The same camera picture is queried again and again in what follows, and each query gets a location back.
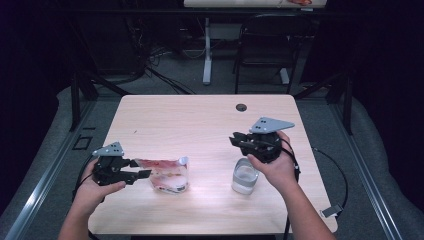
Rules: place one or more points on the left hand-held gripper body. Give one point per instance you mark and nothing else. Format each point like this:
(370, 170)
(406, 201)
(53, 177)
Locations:
(110, 171)

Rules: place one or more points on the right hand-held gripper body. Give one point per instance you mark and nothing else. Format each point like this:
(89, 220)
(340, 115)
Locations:
(265, 148)

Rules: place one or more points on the red and clear spouted pouch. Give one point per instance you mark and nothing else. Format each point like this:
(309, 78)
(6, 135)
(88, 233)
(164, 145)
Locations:
(168, 175)

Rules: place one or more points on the clear container with white lid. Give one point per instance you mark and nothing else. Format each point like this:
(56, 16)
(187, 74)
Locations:
(245, 180)

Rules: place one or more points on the person's right hand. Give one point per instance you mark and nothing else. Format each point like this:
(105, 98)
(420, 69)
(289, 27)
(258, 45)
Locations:
(280, 171)

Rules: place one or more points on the person's left hand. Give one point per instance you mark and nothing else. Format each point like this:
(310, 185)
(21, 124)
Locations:
(90, 198)

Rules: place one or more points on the black metal stand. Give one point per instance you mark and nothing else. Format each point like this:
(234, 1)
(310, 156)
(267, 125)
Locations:
(75, 103)
(347, 110)

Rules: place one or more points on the grey table clamp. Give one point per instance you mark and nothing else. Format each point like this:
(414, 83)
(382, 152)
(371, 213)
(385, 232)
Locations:
(331, 210)

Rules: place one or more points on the light desk with white legs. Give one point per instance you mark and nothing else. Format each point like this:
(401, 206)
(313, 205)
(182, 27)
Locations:
(207, 50)

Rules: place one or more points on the black folding chair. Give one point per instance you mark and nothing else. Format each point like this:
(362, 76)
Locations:
(266, 40)

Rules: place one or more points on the orange object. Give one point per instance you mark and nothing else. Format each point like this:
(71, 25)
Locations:
(300, 1)

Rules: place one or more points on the black floor socket frame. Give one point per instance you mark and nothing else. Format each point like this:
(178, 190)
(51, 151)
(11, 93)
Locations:
(76, 142)

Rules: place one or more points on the aluminium floor rail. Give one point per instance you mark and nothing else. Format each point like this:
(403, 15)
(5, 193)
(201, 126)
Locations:
(366, 180)
(43, 181)

